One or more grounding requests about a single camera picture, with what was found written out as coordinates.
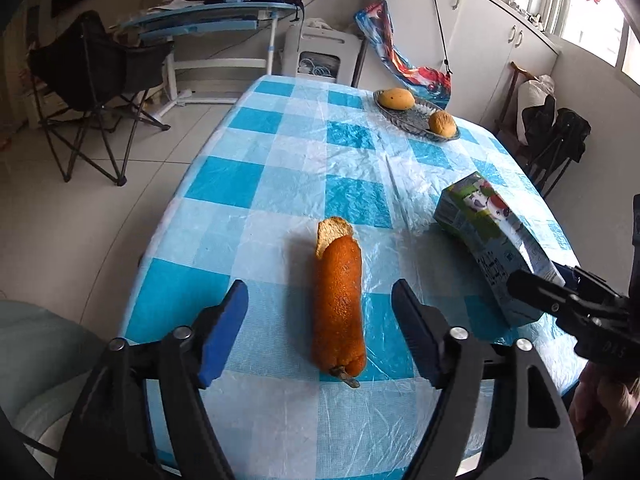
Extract long orange peel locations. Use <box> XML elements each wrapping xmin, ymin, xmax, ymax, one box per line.
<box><xmin>311</xmin><ymin>217</ymin><xmax>367</xmax><ymax>389</ymax></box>

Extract milk carton box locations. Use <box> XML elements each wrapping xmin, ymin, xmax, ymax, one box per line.
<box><xmin>434</xmin><ymin>172</ymin><xmax>564</xmax><ymax>327</ymax></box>

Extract person's right hand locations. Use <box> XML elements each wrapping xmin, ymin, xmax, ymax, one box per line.
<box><xmin>568</xmin><ymin>362</ymin><xmax>639</xmax><ymax>434</ymax></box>

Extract blue checkered tablecloth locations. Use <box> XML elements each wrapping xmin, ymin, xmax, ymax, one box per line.
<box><xmin>122</xmin><ymin>76</ymin><xmax>585</xmax><ymax>479</ymax></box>

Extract black clothes on chair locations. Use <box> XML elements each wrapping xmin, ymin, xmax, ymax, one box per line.
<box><xmin>522</xmin><ymin>96</ymin><xmax>591</xmax><ymax>192</ymax></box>

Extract round brown bun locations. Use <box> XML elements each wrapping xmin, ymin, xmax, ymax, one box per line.
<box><xmin>428</xmin><ymin>110</ymin><xmax>457</xmax><ymax>139</ymax></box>

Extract glass fruit plate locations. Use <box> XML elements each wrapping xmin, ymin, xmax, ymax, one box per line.
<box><xmin>373</xmin><ymin>90</ymin><xmax>460</xmax><ymax>142</ymax></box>

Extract yellow mango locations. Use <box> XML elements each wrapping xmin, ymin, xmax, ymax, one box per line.
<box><xmin>376</xmin><ymin>88</ymin><xmax>416</xmax><ymax>112</ymax></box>

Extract colourful hanging bag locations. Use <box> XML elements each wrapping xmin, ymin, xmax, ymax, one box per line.
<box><xmin>354</xmin><ymin>0</ymin><xmax>452</xmax><ymax>111</ymax></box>

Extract white storage cabinet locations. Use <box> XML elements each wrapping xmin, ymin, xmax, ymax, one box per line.
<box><xmin>370</xmin><ymin>0</ymin><xmax>558</xmax><ymax>129</ymax></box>

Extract black folding camp chair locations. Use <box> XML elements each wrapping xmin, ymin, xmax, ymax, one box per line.
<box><xmin>27</xmin><ymin>11</ymin><xmax>174</xmax><ymax>186</ymax></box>

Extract white plastic stool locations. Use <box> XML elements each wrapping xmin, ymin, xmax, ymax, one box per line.
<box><xmin>281</xmin><ymin>23</ymin><xmax>362</xmax><ymax>86</ymax></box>

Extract blue study desk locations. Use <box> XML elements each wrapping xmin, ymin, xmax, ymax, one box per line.
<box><xmin>117</xmin><ymin>1</ymin><xmax>304</xmax><ymax>119</ymax></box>

